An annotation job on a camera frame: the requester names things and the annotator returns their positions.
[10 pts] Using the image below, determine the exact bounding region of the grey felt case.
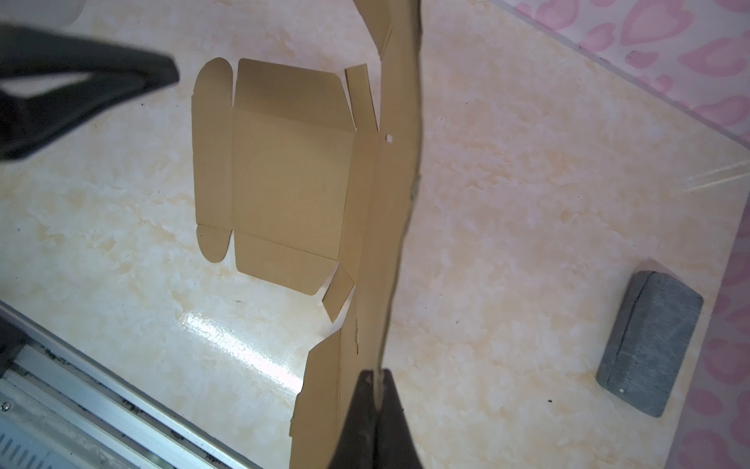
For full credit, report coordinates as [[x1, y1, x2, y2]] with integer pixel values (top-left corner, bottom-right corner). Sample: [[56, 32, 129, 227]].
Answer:
[[596, 271, 704, 418]]

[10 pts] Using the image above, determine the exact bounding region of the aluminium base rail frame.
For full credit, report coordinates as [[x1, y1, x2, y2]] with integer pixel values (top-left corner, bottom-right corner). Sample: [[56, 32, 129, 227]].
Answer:
[[1, 304, 256, 468]]

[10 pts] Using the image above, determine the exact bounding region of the brown cardboard box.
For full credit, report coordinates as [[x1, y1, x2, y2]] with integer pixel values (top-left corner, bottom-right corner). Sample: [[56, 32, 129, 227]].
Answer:
[[191, 1, 423, 468]]

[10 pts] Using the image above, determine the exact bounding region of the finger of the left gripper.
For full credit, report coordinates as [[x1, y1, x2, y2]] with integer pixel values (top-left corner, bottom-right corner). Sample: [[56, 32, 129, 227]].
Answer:
[[1, 23, 180, 161]]

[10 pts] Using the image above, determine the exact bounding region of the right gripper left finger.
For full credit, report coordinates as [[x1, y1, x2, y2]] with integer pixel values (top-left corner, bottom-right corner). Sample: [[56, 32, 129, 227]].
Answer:
[[328, 371, 378, 469]]

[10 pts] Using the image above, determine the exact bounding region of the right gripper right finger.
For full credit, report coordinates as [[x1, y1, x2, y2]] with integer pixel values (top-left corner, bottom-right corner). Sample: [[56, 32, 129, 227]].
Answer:
[[374, 369, 423, 469]]

